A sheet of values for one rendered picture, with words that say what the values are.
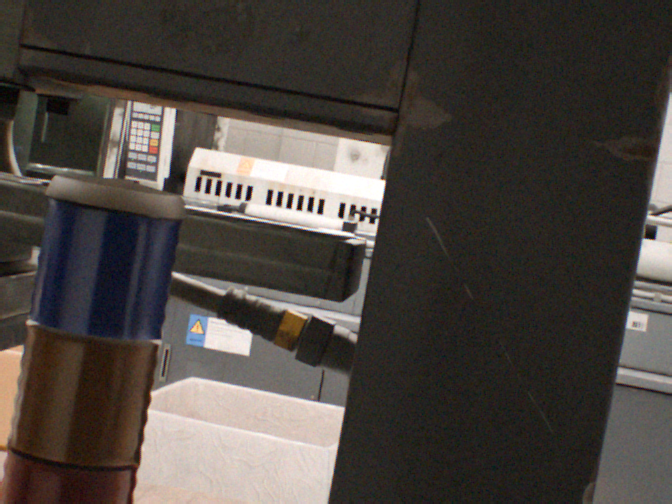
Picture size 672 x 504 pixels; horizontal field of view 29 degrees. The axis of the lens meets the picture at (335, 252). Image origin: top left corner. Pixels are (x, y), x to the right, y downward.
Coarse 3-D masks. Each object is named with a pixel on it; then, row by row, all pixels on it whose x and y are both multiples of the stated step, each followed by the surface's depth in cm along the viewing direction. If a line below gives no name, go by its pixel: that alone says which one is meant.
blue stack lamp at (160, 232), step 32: (64, 224) 35; (96, 224) 35; (128, 224) 35; (160, 224) 36; (64, 256) 35; (96, 256) 35; (128, 256) 35; (160, 256) 36; (64, 288) 35; (96, 288) 35; (128, 288) 36; (160, 288) 36; (32, 320) 36; (64, 320) 35; (96, 320) 35; (128, 320) 36; (160, 320) 37
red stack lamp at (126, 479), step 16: (16, 448) 37; (16, 464) 36; (32, 464) 36; (48, 464) 36; (64, 464) 36; (80, 464) 36; (16, 480) 36; (32, 480) 36; (48, 480) 36; (64, 480) 36; (80, 480) 36; (96, 480) 36; (112, 480) 36; (128, 480) 37; (0, 496) 37; (16, 496) 36; (32, 496) 36; (48, 496) 36; (64, 496) 36; (80, 496) 36; (96, 496) 36; (112, 496) 36; (128, 496) 37
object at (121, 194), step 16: (64, 176) 36; (80, 176) 37; (48, 192) 36; (64, 192) 35; (80, 192) 35; (96, 192) 35; (112, 192) 35; (128, 192) 35; (144, 192) 35; (160, 192) 36; (112, 208) 35; (128, 208) 35; (144, 208) 35; (160, 208) 36; (176, 208) 36
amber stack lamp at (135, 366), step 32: (32, 352) 36; (64, 352) 35; (96, 352) 35; (128, 352) 36; (32, 384) 36; (64, 384) 35; (96, 384) 35; (128, 384) 36; (32, 416) 36; (64, 416) 35; (96, 416) 36; (128, 416) 36; (32, 448) 36; (64, 448) 35; (96, 448) 36; (128, 448) 36
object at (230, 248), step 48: (0, 192) 59; (0, 240) 63; (192, 240) 58; (240, 240) 58; (288, 240) 58; (336, 240) 58; (0, 288) 58; (288, 288) 58; (336, 288) 58; (0, 336) 59
